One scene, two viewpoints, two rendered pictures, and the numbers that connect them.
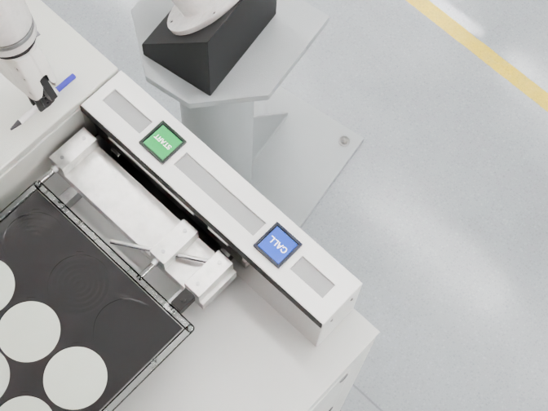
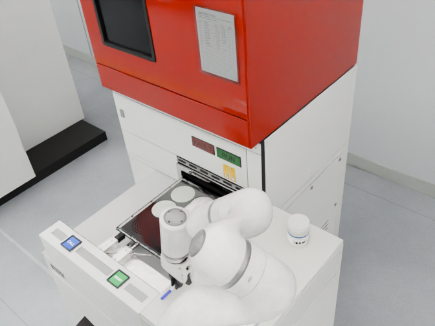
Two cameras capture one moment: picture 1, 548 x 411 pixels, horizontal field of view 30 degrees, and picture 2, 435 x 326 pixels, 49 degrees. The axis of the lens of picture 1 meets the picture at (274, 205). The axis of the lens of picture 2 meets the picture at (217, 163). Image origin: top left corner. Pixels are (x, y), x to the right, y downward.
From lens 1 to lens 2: 183 cm
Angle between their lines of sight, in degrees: 74
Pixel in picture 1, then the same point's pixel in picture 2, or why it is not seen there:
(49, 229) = not seen: hidden behind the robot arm
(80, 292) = not seen: hidden behind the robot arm
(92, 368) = (157, 212)
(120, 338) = (146, 222)
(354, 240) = not seen: outside the picture
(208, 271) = (106, 245)
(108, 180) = (152, 283)
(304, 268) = (61, 238)
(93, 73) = (153, 308)
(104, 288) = (153, 237)
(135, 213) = (139, 270)
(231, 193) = (88, 262)
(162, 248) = (125, 251)
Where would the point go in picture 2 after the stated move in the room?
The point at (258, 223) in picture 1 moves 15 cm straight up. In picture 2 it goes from (78, 251) to (66, 221)
